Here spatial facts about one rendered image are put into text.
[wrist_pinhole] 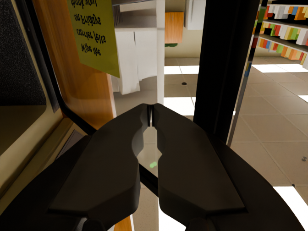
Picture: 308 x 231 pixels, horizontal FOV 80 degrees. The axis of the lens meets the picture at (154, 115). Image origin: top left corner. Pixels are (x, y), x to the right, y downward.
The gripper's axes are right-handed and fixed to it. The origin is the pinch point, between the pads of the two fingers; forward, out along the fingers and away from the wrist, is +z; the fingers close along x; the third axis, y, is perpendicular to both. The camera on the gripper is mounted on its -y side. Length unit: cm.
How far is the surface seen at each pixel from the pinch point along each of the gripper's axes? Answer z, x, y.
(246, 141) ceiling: 159, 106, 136
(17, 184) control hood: 4.2, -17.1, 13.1
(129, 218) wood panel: 25, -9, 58
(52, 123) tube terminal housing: 16.2, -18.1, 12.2
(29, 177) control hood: 5.3, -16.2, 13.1
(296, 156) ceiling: 134, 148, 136
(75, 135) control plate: 15.5, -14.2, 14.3
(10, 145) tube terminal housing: 7.0, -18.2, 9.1
